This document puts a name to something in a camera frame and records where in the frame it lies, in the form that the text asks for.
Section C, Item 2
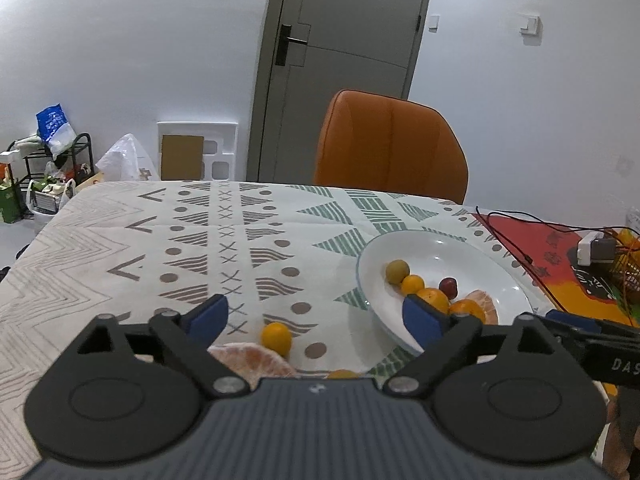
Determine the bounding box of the white foam packaging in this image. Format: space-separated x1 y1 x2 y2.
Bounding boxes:
156 121 237 182

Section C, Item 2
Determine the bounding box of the white handled bag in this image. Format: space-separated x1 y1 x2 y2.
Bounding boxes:
25 178 76 216

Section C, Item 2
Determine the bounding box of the thin black cable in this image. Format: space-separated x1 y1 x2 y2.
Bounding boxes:
475 205 640 331

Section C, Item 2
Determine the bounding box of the brown cardboard sheet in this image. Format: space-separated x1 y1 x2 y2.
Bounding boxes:
160 135 205 181

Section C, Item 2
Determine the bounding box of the peeled pomelo segment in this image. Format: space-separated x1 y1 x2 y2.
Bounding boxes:
467 289 500 326

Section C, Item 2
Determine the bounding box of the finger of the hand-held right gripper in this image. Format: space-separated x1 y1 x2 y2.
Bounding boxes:
545 309 640 341

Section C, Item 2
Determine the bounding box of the patterned white tablecloth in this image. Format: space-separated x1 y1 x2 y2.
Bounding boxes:
0 180 556 480

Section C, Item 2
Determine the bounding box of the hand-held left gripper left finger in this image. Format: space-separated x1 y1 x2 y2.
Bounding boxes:
76 294 251 401

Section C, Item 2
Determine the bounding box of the black door handle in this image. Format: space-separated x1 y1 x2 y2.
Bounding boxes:
275 24 311 67

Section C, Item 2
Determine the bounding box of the person's right hand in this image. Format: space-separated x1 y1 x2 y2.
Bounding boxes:
604 392 640 480

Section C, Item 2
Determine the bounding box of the white plastic bag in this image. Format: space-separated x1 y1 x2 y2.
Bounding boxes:
94 133 160 184

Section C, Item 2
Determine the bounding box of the blue and white bag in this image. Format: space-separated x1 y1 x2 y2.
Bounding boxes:
35 104 77 157

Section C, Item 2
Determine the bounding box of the green bag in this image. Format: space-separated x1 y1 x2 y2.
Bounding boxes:
0 176 24 225

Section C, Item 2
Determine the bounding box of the orange leather chair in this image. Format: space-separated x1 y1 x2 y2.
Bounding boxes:
312 89 470 206

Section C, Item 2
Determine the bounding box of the grey door with black handle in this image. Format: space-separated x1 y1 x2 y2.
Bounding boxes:
247 0 436 184

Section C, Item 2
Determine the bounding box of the orange wire bundle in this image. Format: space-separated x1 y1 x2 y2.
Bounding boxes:
612 227 640 306

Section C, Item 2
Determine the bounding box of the red orange cartoon mat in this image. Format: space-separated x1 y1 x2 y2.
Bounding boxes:
470 212 640 401

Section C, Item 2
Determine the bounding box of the white power adapter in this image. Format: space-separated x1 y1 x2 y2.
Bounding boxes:
577 232 619 266

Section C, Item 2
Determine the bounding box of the medium orange citrus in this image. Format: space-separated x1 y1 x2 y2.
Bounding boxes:
449 299 487 323

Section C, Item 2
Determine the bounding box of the white plate with blue rim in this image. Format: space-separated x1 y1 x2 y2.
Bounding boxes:
355 230 536 357

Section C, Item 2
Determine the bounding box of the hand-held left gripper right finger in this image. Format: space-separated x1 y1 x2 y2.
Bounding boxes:
382 294 563 401

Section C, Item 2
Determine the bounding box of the yellow-green round plum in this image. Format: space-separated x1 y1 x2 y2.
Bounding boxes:
385 259 410 285

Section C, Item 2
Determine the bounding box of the large orange citrus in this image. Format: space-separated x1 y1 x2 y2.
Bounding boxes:
416 287 451 316

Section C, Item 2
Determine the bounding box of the large peeled pomelo half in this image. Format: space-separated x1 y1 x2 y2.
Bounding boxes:
207 342 299 391

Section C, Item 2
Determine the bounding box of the black metal rack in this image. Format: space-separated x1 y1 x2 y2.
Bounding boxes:
7 133 96 197

